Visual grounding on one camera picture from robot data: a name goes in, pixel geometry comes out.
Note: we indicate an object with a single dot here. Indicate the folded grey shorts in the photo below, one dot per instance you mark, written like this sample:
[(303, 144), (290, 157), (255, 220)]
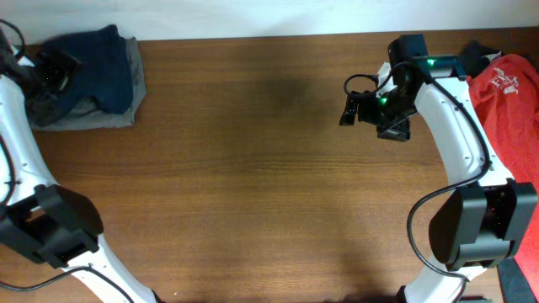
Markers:
[(85, 116)]

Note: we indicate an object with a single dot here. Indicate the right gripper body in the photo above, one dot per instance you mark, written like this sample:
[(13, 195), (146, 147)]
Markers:
[(388, 112)]

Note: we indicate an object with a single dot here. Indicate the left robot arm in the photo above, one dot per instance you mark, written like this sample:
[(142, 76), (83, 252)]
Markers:
[(41, 220)]

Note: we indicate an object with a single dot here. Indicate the red printed t-shirt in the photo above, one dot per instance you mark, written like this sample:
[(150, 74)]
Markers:
[(505, 97)]

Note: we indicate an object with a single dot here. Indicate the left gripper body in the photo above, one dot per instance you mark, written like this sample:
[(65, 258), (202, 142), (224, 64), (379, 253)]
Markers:
[(34, 89)]

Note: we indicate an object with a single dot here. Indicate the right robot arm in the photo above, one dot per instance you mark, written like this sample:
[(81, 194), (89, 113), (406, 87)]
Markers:
[(485, 217)]

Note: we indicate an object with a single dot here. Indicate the navy blue shorts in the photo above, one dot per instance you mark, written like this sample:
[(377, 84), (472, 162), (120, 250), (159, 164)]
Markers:
[(104, 76)]

